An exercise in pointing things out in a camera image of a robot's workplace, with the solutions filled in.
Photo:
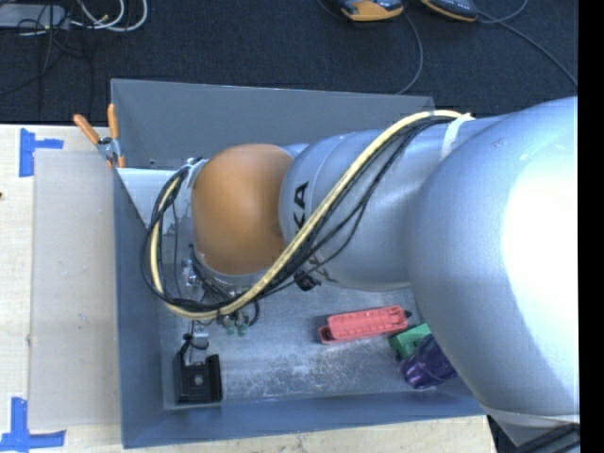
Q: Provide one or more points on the purple toy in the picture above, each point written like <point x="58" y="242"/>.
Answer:
<point x="427" y="366"/>

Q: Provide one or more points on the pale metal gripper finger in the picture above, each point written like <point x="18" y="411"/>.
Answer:
<point x="188" y="347"/>
<point x="201" y="340"/>

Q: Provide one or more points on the pale wood flat board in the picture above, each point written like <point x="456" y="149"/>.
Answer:
<point x="71" y="276"/>

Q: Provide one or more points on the grey metal bin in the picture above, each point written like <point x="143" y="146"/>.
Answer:
<point x="283" y="361"/>

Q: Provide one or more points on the black square bracket block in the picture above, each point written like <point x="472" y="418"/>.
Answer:
<point x="198" y="385"/>

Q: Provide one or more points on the black cylinder on white bracket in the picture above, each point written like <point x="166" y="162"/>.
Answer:
<point x="307" y="281"/>

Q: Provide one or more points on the green block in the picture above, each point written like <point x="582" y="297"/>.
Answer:
<point x="408" y="340"/>

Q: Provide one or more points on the red flat block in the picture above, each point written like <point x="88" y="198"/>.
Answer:
<point x="363" y="323"/>

